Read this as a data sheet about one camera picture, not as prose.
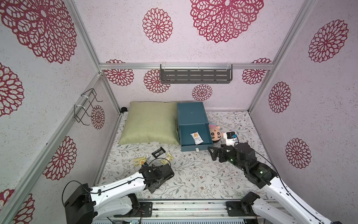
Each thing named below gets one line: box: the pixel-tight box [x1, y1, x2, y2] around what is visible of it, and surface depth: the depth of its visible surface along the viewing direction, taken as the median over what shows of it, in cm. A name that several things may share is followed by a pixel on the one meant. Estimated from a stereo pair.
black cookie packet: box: [151, 146, 166, 159], surface depth 97 cm
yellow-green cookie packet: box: [160, 152, 174, 166], surface depth 93 cm
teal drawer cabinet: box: [177, 101, 211, 134], surface depth 92 cm
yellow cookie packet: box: [133, 156, 147, 167], surface depth 92 cm
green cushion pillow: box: [119, 101, 180, 146], surface depth 96 cm
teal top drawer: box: [179, 122, 214, 152], surface depth 88 cm
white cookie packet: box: [189, 131, 205, 146], surface depth 87 cm
